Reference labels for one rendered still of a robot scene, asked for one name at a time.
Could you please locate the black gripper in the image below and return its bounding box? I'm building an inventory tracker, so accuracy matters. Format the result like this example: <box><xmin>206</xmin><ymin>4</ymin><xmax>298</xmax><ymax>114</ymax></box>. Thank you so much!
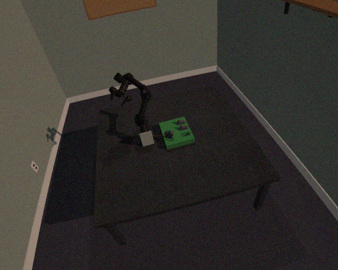
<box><xmin>109</xmin><ymin>85</ymin><xmax>132</xmax><ymax>106</ymax></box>

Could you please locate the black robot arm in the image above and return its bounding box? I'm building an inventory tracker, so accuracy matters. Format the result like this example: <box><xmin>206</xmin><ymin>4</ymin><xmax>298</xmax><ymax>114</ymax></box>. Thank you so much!
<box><xmin>114</xmin><ymin>72</ymin><xmax>151</xmax><ymax>133</ymax></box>

